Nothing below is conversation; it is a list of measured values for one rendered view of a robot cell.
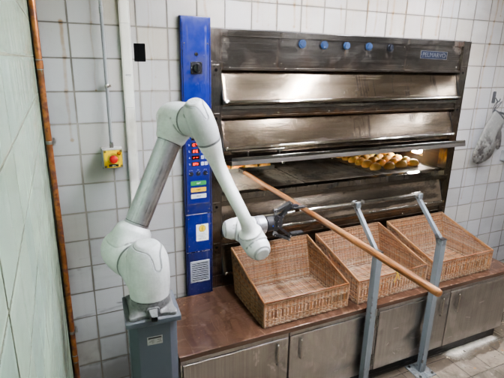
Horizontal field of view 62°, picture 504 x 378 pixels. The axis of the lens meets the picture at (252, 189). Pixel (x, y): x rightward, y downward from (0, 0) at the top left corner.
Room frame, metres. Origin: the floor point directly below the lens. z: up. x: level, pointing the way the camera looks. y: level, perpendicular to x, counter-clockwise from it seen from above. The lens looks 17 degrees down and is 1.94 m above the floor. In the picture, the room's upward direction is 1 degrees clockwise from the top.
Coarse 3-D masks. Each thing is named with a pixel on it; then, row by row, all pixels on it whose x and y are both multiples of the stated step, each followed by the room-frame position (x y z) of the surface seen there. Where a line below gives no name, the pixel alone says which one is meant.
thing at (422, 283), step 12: (276, 192) 2.37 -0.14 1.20; (300, 204) 2.14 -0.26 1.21; (312, 216) 2.00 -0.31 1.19; (336, 228) 1.82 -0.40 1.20; (348, 240) 1.73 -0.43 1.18; (360, 240) 1.68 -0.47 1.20; (372, 252) 1.58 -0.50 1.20; (396, 264) 1.47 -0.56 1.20; (408, 276) 1.39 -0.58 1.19; (432, 288) 1.30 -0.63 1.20
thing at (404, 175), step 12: (336, 180) 2.74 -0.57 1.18; (348, 180) 2.75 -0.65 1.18; (360, 180) 2.77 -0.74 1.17; (372, 180) 2.82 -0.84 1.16; (384, 180) 2.86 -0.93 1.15; (396, 180) 2.91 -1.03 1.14; (240, 192) 2.42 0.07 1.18; (252, 192) 2.44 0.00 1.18; (264, 192) 2.47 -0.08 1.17; (288, 192) 2.54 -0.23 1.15
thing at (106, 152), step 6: (102, 150) 2.02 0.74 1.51; (108, 150) 2.03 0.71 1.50; (114, 150) 2.04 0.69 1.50; (120, 150) 2.05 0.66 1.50; (102, 156) 2.02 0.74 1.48; (108, 156) 2.03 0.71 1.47; (120, 156) 2.05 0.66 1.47; (102, 162) 2.05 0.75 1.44; (108, 162) 2.03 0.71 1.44; (120, 162) 2.05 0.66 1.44; (108, 168) 2.03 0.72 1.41; (114, 168) 2.05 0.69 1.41
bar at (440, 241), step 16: (416, 192) 2.53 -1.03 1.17; (320, 208) 2.20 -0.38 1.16; (336, 208) 2.25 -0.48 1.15; (432, 224) 2.38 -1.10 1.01; (368, 240) 2.18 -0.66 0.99; (432, 272) 2.32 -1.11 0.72; (368, 304) 2.11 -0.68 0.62; (432, 304) 2.29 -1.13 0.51; (368, 320) 2.10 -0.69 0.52; (432, 320) 2.30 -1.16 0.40; (368, 336) 2.09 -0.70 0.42; (368, 352) 2.10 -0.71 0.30; (368, 368) 2.11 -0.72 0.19; (416, 368) 2.32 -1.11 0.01
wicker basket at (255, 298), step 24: (312, 240) 2.51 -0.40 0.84; (240, 264) 2.21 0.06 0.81; (264, 264) 2.39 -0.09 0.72; (288, 264) 2.46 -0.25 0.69; (312, 264) 2.49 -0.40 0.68; (240, 288) 2.21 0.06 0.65; (264, 288) 2.32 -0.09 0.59; (288, 288) 2.33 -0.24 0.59; (312, 288) 2.33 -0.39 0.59; (336, 288) 2.11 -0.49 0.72; (264, 312) 1.92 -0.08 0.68; (288, 312) 2.07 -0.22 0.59; (312, 312) 2.05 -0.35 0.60
